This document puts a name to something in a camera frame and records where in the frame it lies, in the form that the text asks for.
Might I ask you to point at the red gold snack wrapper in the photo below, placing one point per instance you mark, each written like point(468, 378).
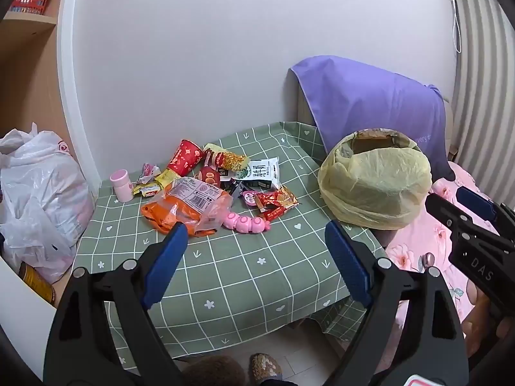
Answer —
point(277, 199)

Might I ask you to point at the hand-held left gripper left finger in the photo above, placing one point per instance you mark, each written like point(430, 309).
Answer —
point(167, 265)

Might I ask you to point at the red paper cup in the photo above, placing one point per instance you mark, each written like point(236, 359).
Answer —
point(185, 159)

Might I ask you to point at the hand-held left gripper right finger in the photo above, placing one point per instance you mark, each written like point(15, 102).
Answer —
point(348, 265)

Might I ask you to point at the purple pillow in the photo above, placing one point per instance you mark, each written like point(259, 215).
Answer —
point(382, 96)

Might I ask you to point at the pink caterpillar toy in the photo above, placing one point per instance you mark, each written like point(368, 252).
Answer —
point(247, 223)

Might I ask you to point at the red yellow noodle wrapper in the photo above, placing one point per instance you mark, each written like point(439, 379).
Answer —
point(225, 159)

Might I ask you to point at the black wrapper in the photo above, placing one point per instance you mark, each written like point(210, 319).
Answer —
point(232, 189)

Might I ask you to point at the pink jelly cup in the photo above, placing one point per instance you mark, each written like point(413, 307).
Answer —
point(248, 198)

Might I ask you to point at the orange plastic package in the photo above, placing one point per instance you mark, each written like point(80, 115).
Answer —
point(177, 213)

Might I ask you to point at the bin with yellow plastic liner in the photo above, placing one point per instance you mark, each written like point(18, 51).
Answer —
point(374, 185)

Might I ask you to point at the white green milk carton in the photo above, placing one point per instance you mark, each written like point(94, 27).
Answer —
point(257, 173)

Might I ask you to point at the yellow can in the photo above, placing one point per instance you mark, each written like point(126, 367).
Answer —
point(38, 285)

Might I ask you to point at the wooden headboard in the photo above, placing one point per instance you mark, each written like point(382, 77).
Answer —
point(305, 104)

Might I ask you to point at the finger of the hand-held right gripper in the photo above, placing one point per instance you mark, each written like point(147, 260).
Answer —
point(446, 211)
point(474, 203)

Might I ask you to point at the person's right hand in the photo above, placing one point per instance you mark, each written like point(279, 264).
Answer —
point(481, 309)

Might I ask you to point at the white plastic bag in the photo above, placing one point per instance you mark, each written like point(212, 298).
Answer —
point(40, 193)

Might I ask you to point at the red round snack packet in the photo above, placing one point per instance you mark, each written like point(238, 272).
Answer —
point(210, 177)

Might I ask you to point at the pink floral bedsheet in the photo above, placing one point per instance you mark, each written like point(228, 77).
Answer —
point(414, 249)

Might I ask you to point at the wooden shelf unit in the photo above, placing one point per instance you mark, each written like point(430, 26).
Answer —
point(28, 68)

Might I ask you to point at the pink candy wrapper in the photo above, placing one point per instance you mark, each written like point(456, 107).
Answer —
point(148, 172)

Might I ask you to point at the yellow snack wrapper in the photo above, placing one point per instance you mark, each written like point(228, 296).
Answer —
point(153, 188)

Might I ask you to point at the green checked tablecloth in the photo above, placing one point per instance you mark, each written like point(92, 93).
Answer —
point(241, 273)

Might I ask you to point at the brown fuzzy slipper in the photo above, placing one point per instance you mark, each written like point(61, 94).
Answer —
point(264, 368)
point(215, 372)

